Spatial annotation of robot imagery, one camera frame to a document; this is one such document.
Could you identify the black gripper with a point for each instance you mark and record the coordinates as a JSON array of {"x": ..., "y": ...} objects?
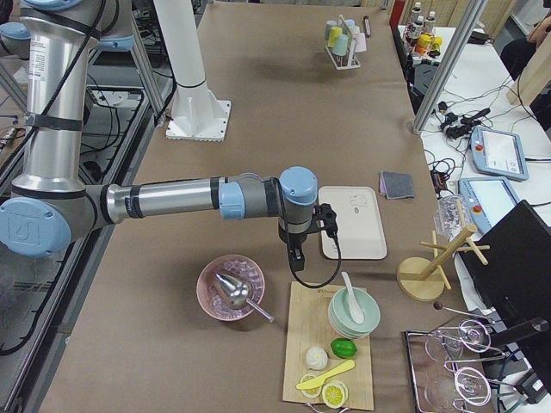
[{"x": 289, "y": 237}]

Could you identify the cream rabbit tray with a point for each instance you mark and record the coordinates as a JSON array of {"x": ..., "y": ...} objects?
[{"x": 360, "y": 231}]

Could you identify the green cup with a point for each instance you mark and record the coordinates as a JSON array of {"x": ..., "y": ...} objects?
[{"x": 340, "y": 47}]

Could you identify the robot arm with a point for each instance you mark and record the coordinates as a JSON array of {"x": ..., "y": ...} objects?
[{"x": 62, "y": 181}]

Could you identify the pink cup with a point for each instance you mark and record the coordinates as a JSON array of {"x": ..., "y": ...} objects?
[{"x": 361, "y": 43}]

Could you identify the yellow cup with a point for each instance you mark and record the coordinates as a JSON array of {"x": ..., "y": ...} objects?
[{"x": 333, "y": 35}]

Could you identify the white cup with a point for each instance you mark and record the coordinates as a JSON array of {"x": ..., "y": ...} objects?
[{"x": 354, "y": 30}]

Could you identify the grey cup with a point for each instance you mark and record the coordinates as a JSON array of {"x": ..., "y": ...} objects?
[{"x": 329, "y": 25}]

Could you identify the wooden cutting board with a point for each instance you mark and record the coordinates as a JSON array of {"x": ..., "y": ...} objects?
[{"x": 309, "y": 326}]

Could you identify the metal ice scoop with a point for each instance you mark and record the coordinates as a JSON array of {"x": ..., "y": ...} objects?
[{"x": 237, "y": 293}]

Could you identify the pink bowl with ice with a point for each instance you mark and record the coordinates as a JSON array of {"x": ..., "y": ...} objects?
[{"x": 209, "y": 299}]

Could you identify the white ceramic spoon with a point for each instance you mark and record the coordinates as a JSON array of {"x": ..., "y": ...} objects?
[{"x": 356, "y": 312}]

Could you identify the green lime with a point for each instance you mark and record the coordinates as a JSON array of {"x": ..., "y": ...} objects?
[{"x": 343, "y": 348}]

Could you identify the white steamed bun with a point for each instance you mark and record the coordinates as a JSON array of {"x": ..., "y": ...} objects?
[{"x": 316, "y": 358}]

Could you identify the grey folded cloth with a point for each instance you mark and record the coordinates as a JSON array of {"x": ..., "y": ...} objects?
[{"x": 396, "y": 185}]

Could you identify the yellow plastic knife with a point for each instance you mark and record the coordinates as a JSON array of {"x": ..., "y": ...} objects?
[{"x": 318, "y": 381}]

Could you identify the wooden mug tree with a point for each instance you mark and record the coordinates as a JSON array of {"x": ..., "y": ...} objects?
[{"x": 425, "y": 280}]

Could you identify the lemon half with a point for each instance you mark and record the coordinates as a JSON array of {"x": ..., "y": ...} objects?
[{"x": 335, "y": 394}]

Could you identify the clear glass mug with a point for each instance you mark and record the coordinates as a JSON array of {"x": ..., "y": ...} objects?
[{"x": 451, "y": 215}]

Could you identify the lower teach pendant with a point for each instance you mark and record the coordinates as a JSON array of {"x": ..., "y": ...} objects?
[{"x": 488, "y": 199}]

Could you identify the teach pendant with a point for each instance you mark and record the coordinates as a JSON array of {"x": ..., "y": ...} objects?
[
  {"x": 498, "y": 153},
  {"x": 488, "y": 199}
]

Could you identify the black monitor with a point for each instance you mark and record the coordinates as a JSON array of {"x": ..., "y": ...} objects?
[{"x": 516, "y": 279}]

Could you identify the upper teach pendant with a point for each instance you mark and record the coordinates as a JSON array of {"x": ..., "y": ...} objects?
[{"x": 498, "y": 153}]

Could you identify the metal rod black tip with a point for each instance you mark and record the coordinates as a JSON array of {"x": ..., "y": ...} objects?
[{"x": 367, "y": 27}]

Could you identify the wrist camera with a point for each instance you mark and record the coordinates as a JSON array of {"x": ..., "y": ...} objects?
[{"x": 325, "y": 219}]

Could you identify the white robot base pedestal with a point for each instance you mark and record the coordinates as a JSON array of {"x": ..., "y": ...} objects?
[{"x": 196, "y": 113}]

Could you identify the wire wine glass rack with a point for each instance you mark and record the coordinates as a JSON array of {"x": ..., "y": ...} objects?
[{"x": 460, "y": 365}]

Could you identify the white wire cup rack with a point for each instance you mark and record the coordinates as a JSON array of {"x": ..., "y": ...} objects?
[{"x": 350, "y": 61}]

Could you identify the aluminium frame post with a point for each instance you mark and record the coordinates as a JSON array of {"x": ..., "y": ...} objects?
[{"x": 453, "y": 52}]

